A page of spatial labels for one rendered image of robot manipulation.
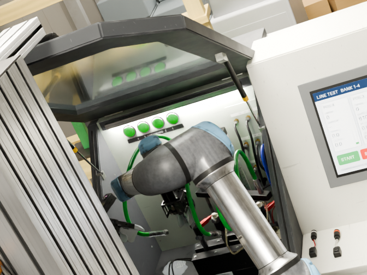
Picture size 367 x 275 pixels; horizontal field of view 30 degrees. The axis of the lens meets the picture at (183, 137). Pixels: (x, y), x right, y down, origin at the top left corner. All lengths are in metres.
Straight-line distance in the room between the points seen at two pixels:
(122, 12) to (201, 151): 4.53
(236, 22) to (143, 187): 3.41
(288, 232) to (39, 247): 1.18
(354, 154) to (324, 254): 0.33
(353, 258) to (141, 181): 0.74
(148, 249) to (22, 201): 1.65
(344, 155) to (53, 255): 1.25
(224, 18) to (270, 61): 2.89
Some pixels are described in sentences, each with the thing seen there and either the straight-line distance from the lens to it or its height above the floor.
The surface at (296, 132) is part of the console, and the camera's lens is 2.20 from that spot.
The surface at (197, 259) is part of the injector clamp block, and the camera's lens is 2.41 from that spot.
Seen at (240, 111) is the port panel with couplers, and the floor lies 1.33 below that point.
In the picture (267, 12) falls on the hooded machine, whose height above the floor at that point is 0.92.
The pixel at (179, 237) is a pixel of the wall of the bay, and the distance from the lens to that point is 2.79.
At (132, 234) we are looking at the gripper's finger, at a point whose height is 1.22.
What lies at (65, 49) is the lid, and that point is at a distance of 1.59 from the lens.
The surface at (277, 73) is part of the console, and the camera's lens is 2.17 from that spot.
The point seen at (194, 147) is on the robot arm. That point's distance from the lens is 1.67.
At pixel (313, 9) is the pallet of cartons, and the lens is 6.28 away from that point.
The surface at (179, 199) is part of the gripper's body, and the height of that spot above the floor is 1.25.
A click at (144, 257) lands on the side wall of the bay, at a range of 2.70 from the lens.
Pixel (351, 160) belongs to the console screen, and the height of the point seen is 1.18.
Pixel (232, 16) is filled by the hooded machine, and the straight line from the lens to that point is 5.02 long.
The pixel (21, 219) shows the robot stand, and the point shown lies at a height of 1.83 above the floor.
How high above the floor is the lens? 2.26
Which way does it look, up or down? 22 degrees down
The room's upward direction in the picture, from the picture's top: 25 degrees counter-clockwise
